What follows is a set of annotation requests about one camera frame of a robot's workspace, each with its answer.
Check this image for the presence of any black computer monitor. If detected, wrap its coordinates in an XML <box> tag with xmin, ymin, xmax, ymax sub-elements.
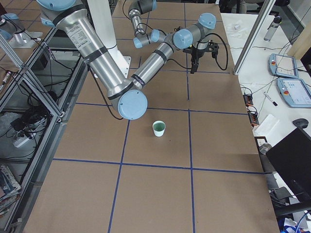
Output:
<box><xmin>266</xmin><ymin>128</ymin><xmax>311</xmax><ymax>201</ymax></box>

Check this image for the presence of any white power strip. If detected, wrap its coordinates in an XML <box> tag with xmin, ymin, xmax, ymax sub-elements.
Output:
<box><xmin>13</xmin><ymin>135</ymin><xmax>34</xmax><ymax>148</ymax></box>

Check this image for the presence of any stack of books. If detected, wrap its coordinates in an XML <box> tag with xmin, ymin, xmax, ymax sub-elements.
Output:
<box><xmin>0</xmin><ymin>164</ymin><xmax>22</xmax><ymax>217</ymax></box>

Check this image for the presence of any upper teach pendant tablet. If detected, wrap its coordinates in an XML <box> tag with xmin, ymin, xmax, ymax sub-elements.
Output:
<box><xmin>268</xmin><ymin>53</ymin><xmax>299</xmax><ymax>78</ymax></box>

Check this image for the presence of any teach pendant tablet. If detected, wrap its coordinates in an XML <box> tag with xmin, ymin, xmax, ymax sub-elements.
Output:
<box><xmin>277</xmin><ymin>78</ymin><xmax>311</xmax><ymax>108</ymax></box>
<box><xmin>268</xmin><ymin>53</ymin><xmax>299</xmax><ymax>78</ymax></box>

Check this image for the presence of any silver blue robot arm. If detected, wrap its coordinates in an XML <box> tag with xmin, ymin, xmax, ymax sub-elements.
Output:
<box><xmin>38</xmin><ymin>0</ymin><xmax>216</xmax><ymax>120</ymax></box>
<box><xmin>128</xmin><ymin>0</ymin><xmax>166</xmax><ymax>49</ymax></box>

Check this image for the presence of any black computer mouse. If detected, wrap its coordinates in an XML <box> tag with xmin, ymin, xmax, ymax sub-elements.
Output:
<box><xmin>292</xmin><ymin>118</ymin><xmax>309</xmax><ymax>129</ymax></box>

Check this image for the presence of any lower teach pendant tablet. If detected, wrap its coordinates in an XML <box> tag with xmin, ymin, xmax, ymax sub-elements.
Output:
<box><xmin>277</xmin><ymin>78</ymin><xmax>311</xmax><ymax>108</ymax></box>

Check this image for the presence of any light green cup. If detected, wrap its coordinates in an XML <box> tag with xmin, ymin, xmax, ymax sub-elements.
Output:
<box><xmin>152</xmin><ymin>120</ymin><xmax>166</xmax><ymax>137</ymax></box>

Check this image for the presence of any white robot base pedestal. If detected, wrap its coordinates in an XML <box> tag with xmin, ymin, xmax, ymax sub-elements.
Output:
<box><xmin>87</xmin><ymin>0</ymin><xmax>131</xmax><ymax>78</ymax></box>

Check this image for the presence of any grey water bottle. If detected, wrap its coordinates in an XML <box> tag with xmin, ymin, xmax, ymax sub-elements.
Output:
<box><xmin>264</xmin><ymin>16</ymin><xmax>282</xmax><ymax>41</ymax></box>

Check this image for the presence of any clear plastic bag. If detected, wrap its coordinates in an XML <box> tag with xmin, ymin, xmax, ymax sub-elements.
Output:
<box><xmin>226</xmin><ymin>20</ymin><xmax>248</xmax><ymax>39</ymax></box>

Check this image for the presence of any silver metal cup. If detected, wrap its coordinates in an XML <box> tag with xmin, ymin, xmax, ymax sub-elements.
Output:
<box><xmin>259</xmin><ymin>143</ymin><xmax>272</xmax><ymax>155</ymax></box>

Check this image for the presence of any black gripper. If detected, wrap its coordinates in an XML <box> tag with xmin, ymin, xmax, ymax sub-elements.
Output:
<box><xmin>183</xmin><ymin>41</ymin><xmax>218</xmax><ymax>74</ymax></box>

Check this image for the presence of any black marker pen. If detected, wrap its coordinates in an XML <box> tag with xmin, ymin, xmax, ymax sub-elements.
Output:
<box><xmin>264</xmin><ymin>92</ymin><xmax>278</xmax><ymax>106</ymax></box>

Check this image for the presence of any aluminium frame post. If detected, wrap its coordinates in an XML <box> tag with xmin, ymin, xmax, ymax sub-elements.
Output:
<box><xmin>233</xmin><ymin>0</ymin><xmax>276</xmax><ymax>75</ymax></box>

